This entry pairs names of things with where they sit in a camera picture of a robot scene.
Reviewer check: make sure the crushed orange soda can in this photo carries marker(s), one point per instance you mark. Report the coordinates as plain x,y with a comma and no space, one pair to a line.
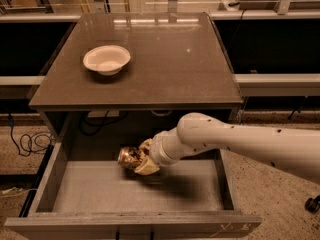
130,157

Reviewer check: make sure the white gripper with vents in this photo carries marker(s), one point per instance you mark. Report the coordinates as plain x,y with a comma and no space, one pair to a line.
157,153

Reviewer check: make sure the grey cabinet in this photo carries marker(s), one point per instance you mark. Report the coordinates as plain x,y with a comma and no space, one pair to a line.
177,66

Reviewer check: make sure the black caster wheel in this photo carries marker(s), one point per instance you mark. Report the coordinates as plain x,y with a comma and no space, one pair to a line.
313,204

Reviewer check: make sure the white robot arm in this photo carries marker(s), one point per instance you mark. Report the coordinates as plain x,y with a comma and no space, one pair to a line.
295,151

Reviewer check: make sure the open grey top drawer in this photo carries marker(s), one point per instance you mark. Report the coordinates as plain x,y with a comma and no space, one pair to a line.
85,194

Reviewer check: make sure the white power strip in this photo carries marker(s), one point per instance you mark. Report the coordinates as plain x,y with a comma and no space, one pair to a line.
102,113

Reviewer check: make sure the white paper bowl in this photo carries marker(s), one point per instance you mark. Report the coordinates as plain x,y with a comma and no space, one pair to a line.
106,60

